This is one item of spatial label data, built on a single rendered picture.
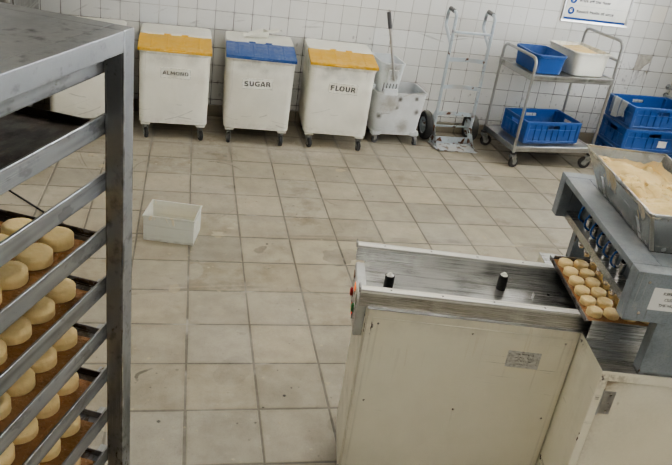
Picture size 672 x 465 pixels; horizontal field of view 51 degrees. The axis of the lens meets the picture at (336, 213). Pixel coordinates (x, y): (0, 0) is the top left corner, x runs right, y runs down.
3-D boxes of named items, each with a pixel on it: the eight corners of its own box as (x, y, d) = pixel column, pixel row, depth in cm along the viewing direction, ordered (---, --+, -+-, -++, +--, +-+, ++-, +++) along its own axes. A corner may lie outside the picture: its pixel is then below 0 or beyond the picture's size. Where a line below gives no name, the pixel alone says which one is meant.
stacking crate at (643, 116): (659, 118, 657) (667, 97, 648) (687, 133, 622) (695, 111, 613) (603, 114, 642) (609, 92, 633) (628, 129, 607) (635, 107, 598)
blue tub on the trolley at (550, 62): (541, 63, 614) (546, 45, 607) (565, 76, 580) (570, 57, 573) (510, 61, 606) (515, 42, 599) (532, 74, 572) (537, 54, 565)
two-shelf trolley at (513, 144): (555, 145, 673) (589, 25, 625) (591, 169, 624) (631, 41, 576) (476, 143, 647) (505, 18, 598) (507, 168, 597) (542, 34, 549)
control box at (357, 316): (359, 296, 254) (365, 262, 248) (362, 335, 232) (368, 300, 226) (349, 295, 253) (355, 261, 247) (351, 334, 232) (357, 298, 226)
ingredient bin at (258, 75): (220, 144, 559) (226, 48, 526) (219, 117, 615) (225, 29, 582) (288, 149, 569) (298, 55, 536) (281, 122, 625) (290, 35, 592)
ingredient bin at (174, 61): (136, 139, 544) (137, 40, 511) (140, 112, 600) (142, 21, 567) (207, 143, 556) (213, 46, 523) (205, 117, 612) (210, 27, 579)
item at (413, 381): (500, 450, 293) (559, 264, 254) (520, 519, 262) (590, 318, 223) (332, 433, 288) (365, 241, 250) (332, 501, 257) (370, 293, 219)
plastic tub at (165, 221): (201, 229, 429) (202, 205, 423) (193, 246, 410) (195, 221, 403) (151, 222, 428) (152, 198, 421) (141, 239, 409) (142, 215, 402)
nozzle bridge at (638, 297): (621, 261, 275) (649, 181, 261) (710, 382, 210) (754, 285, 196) (538, 251, 273) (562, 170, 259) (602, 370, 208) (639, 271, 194)
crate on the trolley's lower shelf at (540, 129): (552, 129, 653) (558, 109, 644) (576, 145, 621) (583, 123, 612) (499, 128, 634) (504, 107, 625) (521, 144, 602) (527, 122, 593)
